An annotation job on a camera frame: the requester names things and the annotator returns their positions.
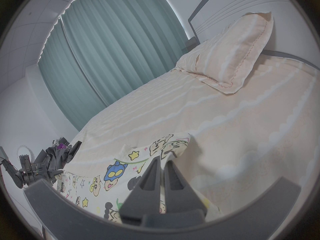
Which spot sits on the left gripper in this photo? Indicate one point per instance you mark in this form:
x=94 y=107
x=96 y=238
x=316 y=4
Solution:
x=42 y=171

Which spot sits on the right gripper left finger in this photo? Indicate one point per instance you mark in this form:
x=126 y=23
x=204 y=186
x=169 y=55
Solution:
x=147 y=189

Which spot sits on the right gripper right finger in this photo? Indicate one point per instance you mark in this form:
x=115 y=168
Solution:
x=176 y=186

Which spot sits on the white printed pyjama top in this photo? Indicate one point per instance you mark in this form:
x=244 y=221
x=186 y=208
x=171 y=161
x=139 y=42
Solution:
x=112 y=176

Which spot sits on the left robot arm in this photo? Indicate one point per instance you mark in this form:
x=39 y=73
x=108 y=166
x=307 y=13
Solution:
x=25 y=169

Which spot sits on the bed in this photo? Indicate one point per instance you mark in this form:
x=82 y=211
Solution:
x=225 y=134

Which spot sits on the black garment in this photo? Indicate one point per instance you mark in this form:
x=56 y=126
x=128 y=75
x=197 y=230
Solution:
x=60 y=156

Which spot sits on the purple garment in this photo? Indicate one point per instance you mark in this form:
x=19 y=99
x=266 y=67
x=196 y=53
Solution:
x=61 y=146

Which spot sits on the blue-green curtain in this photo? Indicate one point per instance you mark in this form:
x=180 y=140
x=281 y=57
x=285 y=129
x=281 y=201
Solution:
x=125 y=39
x=72 y=84

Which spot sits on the pink striped pillow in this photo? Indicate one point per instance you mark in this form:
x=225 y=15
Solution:
x=230 y=56

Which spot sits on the grey white bedside table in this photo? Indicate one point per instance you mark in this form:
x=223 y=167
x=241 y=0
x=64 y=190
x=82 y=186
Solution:
x=192 y=43

